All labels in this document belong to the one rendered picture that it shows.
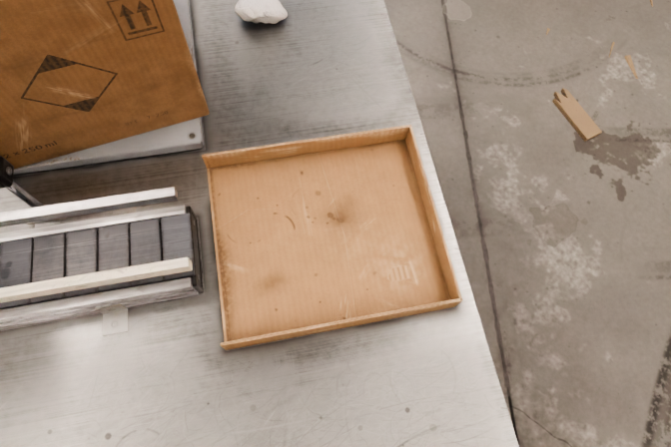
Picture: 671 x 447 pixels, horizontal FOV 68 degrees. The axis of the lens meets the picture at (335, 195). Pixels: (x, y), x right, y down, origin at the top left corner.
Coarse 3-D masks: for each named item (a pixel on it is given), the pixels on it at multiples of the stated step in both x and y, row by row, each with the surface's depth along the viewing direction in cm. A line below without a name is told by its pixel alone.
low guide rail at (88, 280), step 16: (96, 272) 57; (112, 272) 57; (128, 272) 57; (144, 272) 57; (160, 272) 58; (176, 272) 59; (0, 288) 56; (16, 288) 56; (32, 288) 56; (48, 288) 56; (64, 288) 57; (80, 288) 58
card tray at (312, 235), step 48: (288, 144) 70; (336, 144) 73; (384, 144) 75; (240, 192) 71; (288, 192) 71; (336, 192) 72; (384, 192) 72; (240, 240) 68; (288, 240) 68; (336, 240) 69; (384, 240) 69; (432, 240) 69; (240, 288) 65; (288, 288) 66; (336, 288) 66; (384, 288) 66; (432, 288) 67; (240, 336) 63; (288, 336) 62
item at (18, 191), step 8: (0, 160) 56; (0, 168) 56; (8, 168) 57; (0, 176) 56; (8, 176) 57; (0, 184) 57; (8, 184) 57; (16, 184) 61; (16, 192) 61; (24, 192) 62; (24, 200) 63; (32, 200) 64
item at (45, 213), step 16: (144, 192) 56; (160, 192) 57; (176, 192) 57; (32, 208) 55; (48, 208) 55; (64, 208) 55; (80, 208) 55; (96, 208) 56; (112, 208) 56; (0, 224) 55
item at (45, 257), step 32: (128, 224) 63; (160, 224) 64; (0, 256) 61; (32, 256) 61; (64, 256) 61; (96, 256) 62; (128, 256) 62; (160, 256) 62; (192, 256) 62; (96, 288) 60
